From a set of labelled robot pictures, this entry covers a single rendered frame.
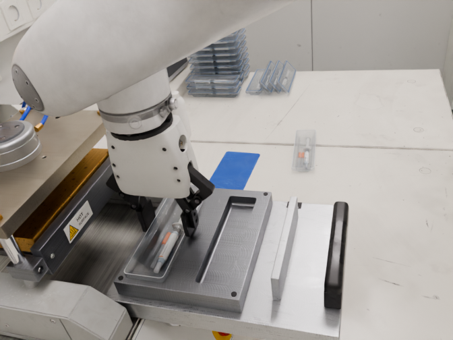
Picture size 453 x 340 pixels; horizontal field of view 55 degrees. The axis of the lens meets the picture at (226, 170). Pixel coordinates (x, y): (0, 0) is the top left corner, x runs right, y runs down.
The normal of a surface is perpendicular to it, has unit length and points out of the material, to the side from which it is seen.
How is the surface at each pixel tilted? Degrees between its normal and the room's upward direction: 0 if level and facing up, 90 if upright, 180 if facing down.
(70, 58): 81
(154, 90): 90
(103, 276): 0
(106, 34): 73
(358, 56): 90
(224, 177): 0
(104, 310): 40
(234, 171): 0
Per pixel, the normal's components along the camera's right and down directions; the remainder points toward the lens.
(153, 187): -0.23, 0.67
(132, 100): 0.24, 0.54
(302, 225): -0.13, -0.81
